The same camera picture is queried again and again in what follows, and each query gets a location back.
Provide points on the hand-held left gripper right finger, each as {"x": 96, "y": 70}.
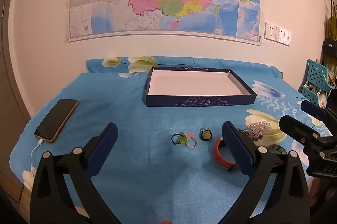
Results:
{"x": 236, "y": 145}

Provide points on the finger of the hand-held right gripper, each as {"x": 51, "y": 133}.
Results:
{"x": 297, "y": 129}
{"x": 314, "y": 111}

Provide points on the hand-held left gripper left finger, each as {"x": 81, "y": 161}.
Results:
{"x": 108, "y": 138}

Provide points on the orange smart watch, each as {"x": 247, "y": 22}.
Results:
{"x": 219, "y": 157}

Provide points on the dark blue shallow box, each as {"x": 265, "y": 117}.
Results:
{"x": 194, "y": 82}

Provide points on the person's right forearm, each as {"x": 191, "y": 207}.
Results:
{"x": 317, "y": 193}

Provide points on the blue floral sheet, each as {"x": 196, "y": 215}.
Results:
{"x": 118, "y": 113}

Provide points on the teal perforated rack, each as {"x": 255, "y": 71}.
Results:
{"x": 317, "y": 75}

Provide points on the black smartphone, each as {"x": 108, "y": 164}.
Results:
{"x": 56, "y": 120}

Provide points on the black hanging bag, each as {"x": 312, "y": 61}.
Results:
{"x": 330, "y": 53}

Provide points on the yellow hanging cloth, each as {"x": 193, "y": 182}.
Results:
{"x": 332, "y": 26}

